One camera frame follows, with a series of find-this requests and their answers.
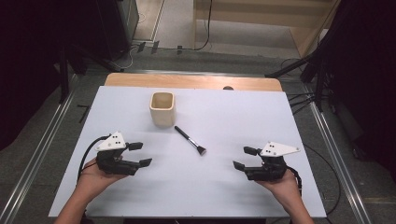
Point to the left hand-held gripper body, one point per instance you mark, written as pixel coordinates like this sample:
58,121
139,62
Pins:
113,160

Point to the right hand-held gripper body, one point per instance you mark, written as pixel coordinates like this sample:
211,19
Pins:
267,171

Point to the beige square cup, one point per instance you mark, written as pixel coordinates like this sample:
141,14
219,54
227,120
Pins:
162,112

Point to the black makeup brush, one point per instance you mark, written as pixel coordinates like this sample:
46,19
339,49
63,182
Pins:
190,140

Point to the person's right hand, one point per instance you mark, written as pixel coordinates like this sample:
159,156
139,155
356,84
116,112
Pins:
286,188

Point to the person's left hand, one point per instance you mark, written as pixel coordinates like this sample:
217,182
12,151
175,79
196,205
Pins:
93,180

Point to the white table board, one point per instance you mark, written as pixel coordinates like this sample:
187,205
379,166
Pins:
218,186

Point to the small black angled bar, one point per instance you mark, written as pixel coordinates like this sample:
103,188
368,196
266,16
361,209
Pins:
84,114

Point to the wooden table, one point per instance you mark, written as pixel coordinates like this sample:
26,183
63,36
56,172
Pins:
186,81

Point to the black metal stand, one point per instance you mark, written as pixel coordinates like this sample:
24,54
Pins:
319,84
63,77

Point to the black equipment cabinet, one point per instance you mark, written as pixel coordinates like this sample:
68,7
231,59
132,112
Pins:
124,25

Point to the dark curtain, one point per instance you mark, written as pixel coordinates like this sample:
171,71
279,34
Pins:
28,62
367,77

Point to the light wooden platform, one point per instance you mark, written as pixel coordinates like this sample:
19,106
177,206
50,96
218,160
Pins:
249,12

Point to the metal floor rail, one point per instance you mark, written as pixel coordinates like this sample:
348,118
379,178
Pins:
334,152
40,146

